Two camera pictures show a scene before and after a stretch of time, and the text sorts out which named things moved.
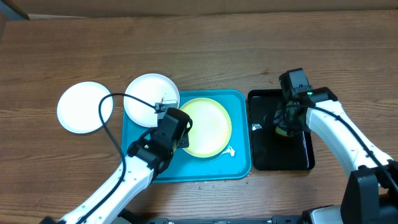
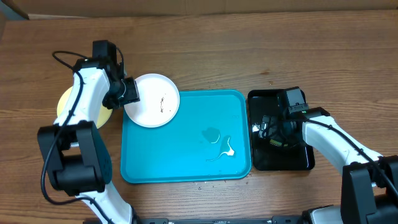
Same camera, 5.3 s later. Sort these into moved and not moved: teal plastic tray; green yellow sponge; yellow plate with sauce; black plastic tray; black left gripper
Moved: black left gripper; green yellow sponge; yellow plate with sauce
Not moved: teal plastic tray; black plastic tray
